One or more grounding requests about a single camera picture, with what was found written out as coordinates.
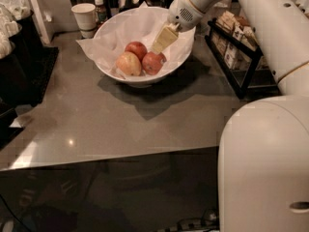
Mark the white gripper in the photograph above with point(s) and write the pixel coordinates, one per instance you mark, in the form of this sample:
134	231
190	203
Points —
183	14

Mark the red apple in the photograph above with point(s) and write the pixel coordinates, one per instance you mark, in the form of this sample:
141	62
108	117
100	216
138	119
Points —
138	49
152	63

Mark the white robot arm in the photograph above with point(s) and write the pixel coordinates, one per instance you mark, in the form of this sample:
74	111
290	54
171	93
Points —
263	158

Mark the red apple back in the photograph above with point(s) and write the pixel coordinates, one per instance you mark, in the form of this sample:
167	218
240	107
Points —
138	49

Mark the white bowl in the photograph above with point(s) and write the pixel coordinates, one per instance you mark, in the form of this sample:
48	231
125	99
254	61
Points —
161	78

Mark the yellow-red apple front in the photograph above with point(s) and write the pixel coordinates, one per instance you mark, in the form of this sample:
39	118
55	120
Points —
129	64

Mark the white paper liner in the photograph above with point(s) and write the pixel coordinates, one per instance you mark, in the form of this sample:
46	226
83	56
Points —
135	26

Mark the small brown sauce bottle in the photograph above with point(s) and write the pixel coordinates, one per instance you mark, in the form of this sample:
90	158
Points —
101	11

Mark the white paper cup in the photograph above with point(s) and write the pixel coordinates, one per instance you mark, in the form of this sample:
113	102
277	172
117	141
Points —
85	15

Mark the white napkin box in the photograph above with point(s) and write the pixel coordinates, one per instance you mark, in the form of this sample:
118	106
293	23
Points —
44	20

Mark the power strip on floor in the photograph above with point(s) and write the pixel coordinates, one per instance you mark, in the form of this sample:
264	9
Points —
207	222

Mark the black wire condiment rack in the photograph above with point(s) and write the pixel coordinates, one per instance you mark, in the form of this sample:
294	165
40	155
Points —
242	64

